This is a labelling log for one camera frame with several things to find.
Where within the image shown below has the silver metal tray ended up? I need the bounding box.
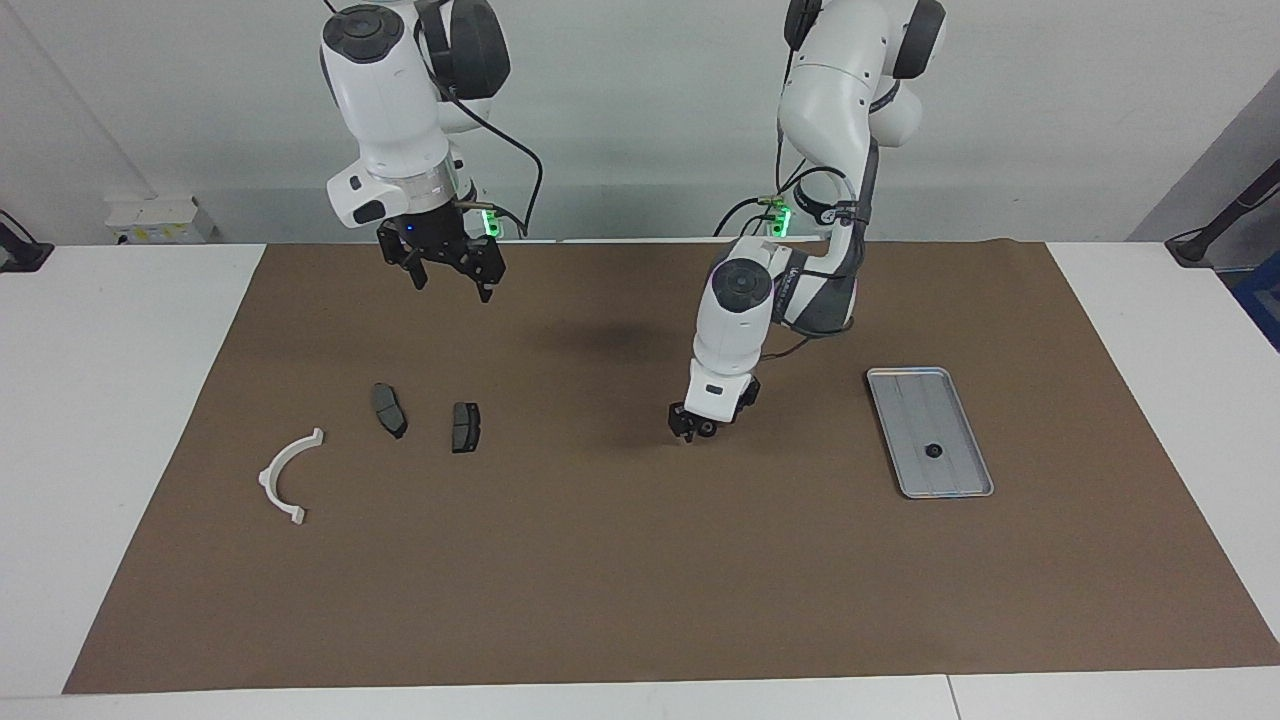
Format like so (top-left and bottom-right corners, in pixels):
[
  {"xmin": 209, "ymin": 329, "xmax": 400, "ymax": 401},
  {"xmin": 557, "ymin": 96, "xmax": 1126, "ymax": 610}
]
[{"xmin": 866, "ymin": 367, "xmax": 995, "ymax": 499}]

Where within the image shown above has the brown table mat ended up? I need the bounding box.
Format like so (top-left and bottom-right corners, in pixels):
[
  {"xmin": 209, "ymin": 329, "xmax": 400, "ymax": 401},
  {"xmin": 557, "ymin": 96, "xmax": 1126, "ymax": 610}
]
[{"xmin": 62, "ymin": 238, "xmax": 1280, "ymax": 695}]

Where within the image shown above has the white power strip box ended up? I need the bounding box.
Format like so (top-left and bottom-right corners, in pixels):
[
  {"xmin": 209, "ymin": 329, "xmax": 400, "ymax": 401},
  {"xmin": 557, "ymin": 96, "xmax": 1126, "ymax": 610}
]
[{"xmin": 105, "ymin": 195, "xmax": 216, "ymax": 244}]

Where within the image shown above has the blue crate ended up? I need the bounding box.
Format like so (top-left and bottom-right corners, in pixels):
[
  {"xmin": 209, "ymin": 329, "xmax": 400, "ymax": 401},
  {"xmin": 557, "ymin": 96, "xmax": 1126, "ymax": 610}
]
[{"xmin": 1232, "ymin": 255, "xmax": 1280, "ymax": 351}]

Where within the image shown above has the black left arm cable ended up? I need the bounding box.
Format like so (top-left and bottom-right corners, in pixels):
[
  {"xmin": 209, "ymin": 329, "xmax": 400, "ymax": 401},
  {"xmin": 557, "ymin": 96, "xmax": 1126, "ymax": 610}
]
[{"xmin": 758, "ymin": 125, "xmax": 881, "ymax": 361}]

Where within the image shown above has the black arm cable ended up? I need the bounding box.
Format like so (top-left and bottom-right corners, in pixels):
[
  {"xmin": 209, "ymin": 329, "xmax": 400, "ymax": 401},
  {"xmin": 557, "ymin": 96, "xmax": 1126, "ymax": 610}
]
[
  {"xmin": 430, "ymin": 80, "xmax": 546, "ymax": 241},
  {"xmin": 758, "ymin": 125, "xmax": 881, "ymax": 361}
]

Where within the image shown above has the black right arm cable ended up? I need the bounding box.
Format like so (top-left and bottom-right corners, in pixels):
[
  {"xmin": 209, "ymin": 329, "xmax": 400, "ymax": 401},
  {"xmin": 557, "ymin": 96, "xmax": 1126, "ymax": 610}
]
[{"xmin": 430, "ymin": 80, "xmax": 546, "ymax": 241}]

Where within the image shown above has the black left base cable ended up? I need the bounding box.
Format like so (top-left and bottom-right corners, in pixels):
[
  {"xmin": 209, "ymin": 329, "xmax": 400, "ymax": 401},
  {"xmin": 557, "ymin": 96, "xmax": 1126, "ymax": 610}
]
[{"xmin": 712, "ymin": 165, "xmax": 801, "ymax": 238}]

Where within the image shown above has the white curved plastic bracket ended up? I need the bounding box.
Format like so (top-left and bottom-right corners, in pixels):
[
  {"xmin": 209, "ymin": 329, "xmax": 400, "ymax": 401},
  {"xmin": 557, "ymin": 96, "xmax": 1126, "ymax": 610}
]
[{"xmin": 258, "ymin": 428, "xmax": 326, "ymax": 526}]

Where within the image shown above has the black clamp mount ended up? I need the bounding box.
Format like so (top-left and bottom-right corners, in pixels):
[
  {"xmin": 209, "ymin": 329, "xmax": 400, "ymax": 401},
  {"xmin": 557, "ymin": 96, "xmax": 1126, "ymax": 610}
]
[{"xmin": 0, "ymin": 210, "xmax": 54, "ymax": 273}]

